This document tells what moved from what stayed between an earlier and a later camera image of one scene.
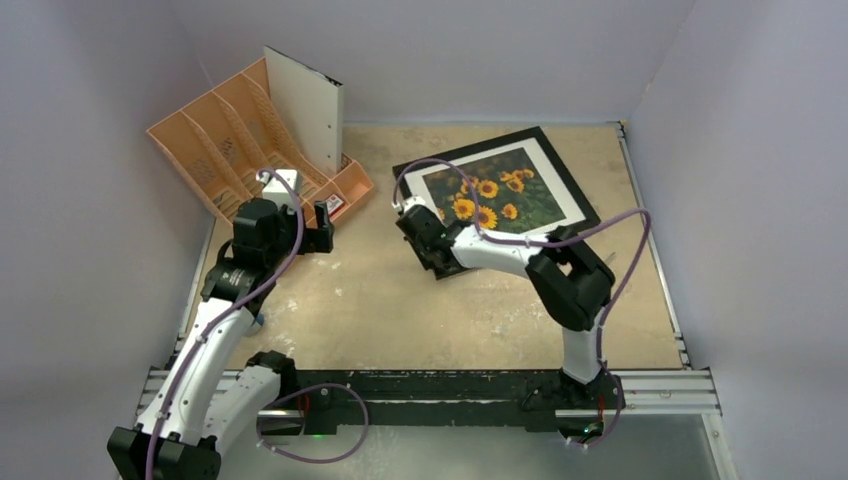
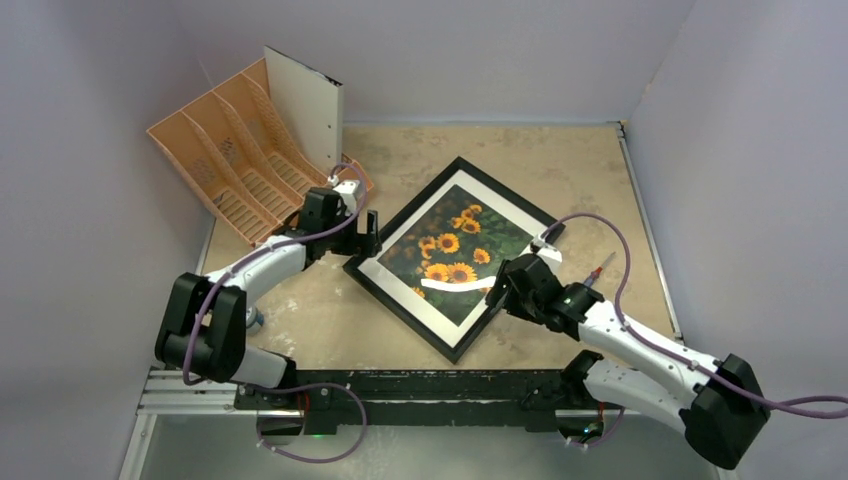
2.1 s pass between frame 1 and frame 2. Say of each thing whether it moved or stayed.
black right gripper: moved
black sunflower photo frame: moved
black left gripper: moved
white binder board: stayed
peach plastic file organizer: stayed
